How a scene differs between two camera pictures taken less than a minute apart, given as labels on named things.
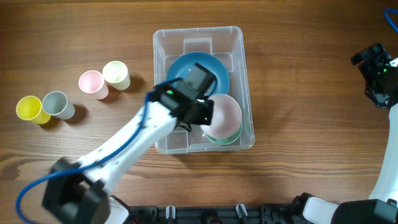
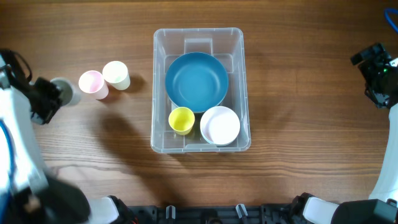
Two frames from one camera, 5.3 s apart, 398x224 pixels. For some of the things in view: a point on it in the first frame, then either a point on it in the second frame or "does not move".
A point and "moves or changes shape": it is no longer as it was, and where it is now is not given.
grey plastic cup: (56, 103) moves or changes shape
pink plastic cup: (92, 81) does not move
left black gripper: (206, 115) → (43, 115)
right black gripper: (378, 59) does not move
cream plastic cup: (116, 74) does not move
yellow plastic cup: (29, 107) moves or changes shape
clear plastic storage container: (230, 45) does not move
